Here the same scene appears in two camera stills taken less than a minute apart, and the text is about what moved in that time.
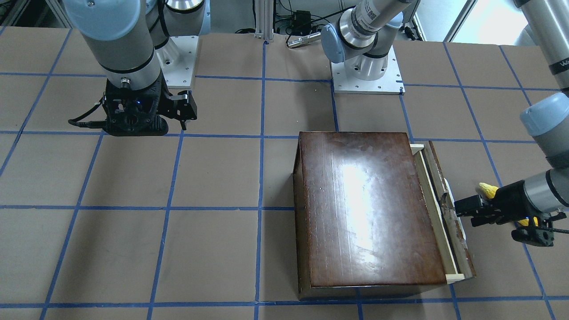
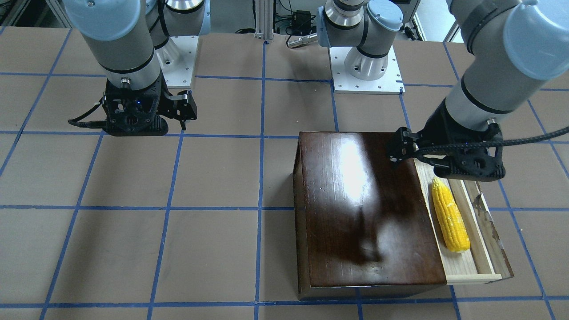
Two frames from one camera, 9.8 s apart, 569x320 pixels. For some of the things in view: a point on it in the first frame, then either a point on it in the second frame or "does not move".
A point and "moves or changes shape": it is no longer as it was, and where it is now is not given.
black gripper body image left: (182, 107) does not move
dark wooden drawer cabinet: (362, 227) does not move
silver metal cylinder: (297, 41) does not move
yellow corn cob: (489, 191) to (452, 226)
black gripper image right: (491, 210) to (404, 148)
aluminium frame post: (264, 19) does not move
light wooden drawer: (454, 253) moves or changes shape
